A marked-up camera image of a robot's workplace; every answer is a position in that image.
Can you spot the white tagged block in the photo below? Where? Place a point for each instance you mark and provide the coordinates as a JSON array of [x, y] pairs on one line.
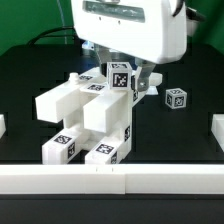
[[119, 75]]

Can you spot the white tagged cube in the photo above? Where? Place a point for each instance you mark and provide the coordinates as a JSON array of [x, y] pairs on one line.
[[175, 98]]

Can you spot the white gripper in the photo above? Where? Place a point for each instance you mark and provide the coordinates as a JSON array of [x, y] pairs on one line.
[[153, 30]]

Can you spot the white chair seat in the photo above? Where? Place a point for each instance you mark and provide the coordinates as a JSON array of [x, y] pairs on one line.
[[105, 119]]

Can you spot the white front rail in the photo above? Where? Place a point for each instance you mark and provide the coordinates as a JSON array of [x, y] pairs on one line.
[[112, 179]]

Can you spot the white part right edge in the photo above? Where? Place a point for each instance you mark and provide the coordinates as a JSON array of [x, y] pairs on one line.
[[217, 129]]

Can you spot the white part edge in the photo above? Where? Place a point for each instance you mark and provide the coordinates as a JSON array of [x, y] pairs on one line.
[[2, 125], [217, 129]]

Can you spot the white chair back frame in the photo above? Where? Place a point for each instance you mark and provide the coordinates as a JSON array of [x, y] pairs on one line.
[[66, 102]]

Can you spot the white part left edge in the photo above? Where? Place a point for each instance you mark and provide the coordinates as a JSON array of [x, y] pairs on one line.
[[2, 125]]

